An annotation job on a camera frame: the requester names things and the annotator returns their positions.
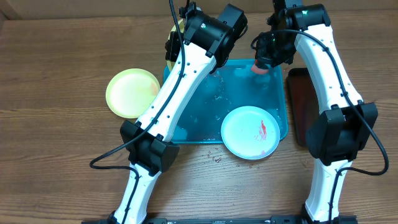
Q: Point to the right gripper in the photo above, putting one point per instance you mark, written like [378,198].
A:
[263,56]

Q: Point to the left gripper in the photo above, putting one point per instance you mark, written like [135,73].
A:
[170,48]

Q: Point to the yellow plate top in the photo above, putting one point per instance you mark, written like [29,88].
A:
[172,47]

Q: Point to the yellow plate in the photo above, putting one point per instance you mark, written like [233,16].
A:
[172,47]
[131,91]

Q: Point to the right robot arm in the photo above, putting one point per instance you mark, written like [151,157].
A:
[345,121]

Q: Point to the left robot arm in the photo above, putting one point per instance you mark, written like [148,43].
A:
[197,49]

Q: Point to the teal plastic tray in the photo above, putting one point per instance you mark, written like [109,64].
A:
[230,87]

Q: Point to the black rectangular tray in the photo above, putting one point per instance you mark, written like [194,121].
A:
[304,102]

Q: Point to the light blue plate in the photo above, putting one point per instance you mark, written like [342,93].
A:
[250,132]

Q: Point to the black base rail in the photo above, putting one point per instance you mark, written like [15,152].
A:
[276,219]

